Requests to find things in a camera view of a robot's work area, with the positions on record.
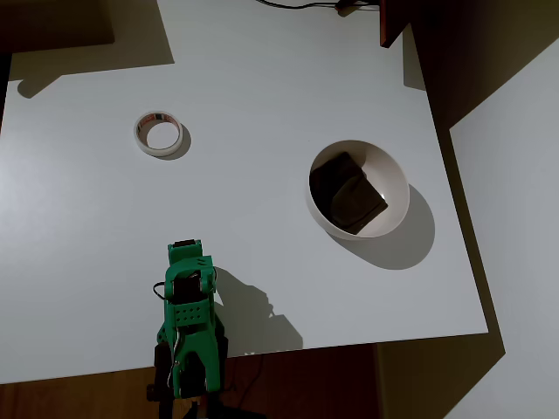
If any white masking tape roll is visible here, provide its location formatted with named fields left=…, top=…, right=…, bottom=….
left=133, top=111, right=183, bottom=158

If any dark block in bowl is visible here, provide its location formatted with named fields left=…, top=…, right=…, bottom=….
left=308, top=151, right=390, bottom=235

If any white bowl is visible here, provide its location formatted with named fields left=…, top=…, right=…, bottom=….
left=304, top=139, right=411, bottom=240

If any dark brown block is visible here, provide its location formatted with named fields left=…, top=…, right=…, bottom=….
left=0, top=0, right=117, bottom=54

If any red-brown wooden board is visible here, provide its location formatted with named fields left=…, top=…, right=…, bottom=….
left=378, top=0, right=414, bottom=48

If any black cable with connector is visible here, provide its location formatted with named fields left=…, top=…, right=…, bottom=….
left=255, top=0, right=381, bottom=15

